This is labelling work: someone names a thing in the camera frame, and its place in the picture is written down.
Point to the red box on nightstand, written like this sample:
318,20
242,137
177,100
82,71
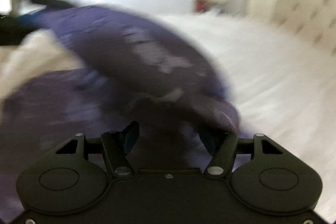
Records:
201,6

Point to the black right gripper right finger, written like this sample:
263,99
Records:
221,146

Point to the purple patterned garment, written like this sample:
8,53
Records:
137,70

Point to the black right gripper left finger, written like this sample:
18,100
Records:
116,145

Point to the white bed cover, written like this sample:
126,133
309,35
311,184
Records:
282,87

